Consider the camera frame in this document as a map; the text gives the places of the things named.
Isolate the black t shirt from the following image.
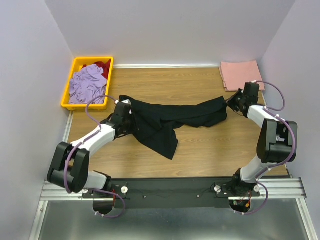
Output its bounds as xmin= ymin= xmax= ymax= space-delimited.
xmin=119 ymin=95 xmax=228 ymax=160

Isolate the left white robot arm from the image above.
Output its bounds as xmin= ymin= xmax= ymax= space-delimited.
xmin=47 ymin=100 xmax=136 ymax=198

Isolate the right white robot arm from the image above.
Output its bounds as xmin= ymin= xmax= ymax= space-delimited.
xmin=227 ymin=81 xmax=298 ymax=196

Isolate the folded pink t shirt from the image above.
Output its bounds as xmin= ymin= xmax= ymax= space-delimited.
xmin=219 ymin=60 xmax=263 ymax=92

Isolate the lavender t shirt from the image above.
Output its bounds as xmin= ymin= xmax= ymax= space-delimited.
xmin=68 ymin=64 xmax=107 ymax=105

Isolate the red t shirt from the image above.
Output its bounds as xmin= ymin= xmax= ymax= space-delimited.
xmin=92 ymin=60 xmax=111 ymax=88

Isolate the yellow plastic bin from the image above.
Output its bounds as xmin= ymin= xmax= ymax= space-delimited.
xmin=61 ymin=56 xmax=114 ymax=111

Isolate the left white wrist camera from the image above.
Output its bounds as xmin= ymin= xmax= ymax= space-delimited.
xmin=114 ymin=99 xmax=131 ymax=105

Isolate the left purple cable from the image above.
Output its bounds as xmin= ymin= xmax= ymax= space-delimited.
xmin=63 ymin=95 xmax=126 ymax=219

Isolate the purple cable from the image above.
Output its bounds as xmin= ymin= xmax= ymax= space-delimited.
xmin=233 ymin=80 xmax=298 ymax=216
xmin=63 ymin=95 xmax=126 ymax=219

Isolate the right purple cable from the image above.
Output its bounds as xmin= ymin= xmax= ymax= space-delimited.
xmin=233 ymin=80 xmax=298 ymax=216

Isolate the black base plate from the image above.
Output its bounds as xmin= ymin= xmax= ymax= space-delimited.
xmin=82 ymin=177 xmax=260 ymax=215

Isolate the aluminium frame rail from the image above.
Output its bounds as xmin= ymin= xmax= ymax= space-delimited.
xmin=28 ymin=112 xmax=320 ymax=240

